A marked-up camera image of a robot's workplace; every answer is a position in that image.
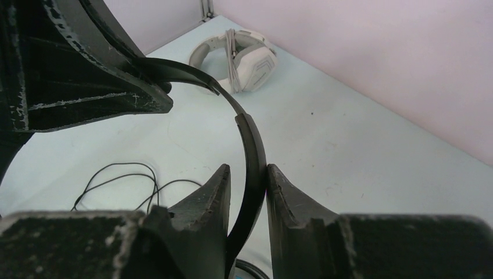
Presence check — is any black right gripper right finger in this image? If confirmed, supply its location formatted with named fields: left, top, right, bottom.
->
left=267, top=164, right=492, bottom=278

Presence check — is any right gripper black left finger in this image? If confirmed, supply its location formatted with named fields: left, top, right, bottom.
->
left=1, top=164, right=231, bottom=278

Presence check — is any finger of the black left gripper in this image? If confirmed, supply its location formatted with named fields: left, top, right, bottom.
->
left=78, top=0, right=172, bottom=93
left=1, top=1, right=173, bottom=133

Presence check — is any small black on-ear headphones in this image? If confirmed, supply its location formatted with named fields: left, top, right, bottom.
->
left=134, top=58, right=267, bottom=272

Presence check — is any white over-ear headphones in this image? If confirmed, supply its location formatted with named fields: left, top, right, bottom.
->
left=188, top=28, right=278, bottom=94

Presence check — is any black and blue gaming headset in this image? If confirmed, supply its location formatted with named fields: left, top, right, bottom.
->
left=233, top=259, right=270, bottom=279

